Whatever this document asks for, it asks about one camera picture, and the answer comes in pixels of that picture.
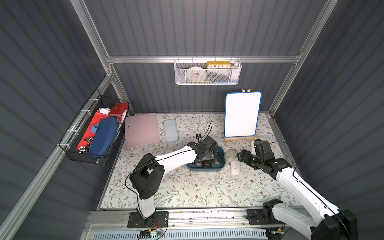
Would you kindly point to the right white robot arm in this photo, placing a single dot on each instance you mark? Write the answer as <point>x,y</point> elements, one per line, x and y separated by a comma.
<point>325,221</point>

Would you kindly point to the white wire basket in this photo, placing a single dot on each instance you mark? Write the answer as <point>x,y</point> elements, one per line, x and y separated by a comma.
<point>214,76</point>

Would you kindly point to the beige white mouse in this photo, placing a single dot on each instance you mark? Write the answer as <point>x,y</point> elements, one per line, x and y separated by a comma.
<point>231,155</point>

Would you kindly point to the black mouse with logo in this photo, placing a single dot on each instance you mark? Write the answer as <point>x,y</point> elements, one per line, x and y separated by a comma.
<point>207,164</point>

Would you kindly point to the red package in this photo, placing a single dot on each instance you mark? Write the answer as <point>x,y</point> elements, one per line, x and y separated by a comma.
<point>118,111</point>

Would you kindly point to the white tape roll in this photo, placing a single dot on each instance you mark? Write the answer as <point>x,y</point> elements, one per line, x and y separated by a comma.
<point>196,74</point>

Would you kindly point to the glossy white mouse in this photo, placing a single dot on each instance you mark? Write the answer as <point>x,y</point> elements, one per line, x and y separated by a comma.
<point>168,151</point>

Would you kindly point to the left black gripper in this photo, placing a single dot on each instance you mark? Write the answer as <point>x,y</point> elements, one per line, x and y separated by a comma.
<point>210,156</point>

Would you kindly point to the floral table mat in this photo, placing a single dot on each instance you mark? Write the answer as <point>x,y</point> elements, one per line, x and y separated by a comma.
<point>182,188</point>

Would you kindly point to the yellow clock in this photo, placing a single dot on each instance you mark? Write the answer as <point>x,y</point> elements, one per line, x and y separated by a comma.
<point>219,65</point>

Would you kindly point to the black wire basket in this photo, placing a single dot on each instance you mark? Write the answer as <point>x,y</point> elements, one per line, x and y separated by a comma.
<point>69,143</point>

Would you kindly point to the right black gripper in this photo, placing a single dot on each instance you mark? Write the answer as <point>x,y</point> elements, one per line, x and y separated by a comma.
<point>245,156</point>

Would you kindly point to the navy blue pouch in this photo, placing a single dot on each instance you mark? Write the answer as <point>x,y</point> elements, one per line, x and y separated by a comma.
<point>104,137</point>

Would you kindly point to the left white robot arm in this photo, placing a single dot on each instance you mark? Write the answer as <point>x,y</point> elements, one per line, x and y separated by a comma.
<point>146,178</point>

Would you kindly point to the light blue case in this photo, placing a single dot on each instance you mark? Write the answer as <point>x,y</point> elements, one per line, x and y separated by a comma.
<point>171,132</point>

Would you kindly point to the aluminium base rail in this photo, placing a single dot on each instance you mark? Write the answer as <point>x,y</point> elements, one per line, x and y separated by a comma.
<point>189,223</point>

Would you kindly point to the pink folder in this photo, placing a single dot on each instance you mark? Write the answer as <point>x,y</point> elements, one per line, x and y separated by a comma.
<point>142,130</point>

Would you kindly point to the dark grey mouse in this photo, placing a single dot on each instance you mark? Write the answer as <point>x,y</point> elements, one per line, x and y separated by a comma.
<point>217,160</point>

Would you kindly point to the teal storage box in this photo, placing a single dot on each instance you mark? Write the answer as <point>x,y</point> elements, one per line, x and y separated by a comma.
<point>215,168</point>

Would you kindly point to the blue framed whiteboard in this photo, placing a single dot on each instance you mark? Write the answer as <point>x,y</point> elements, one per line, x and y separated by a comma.
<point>243,114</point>

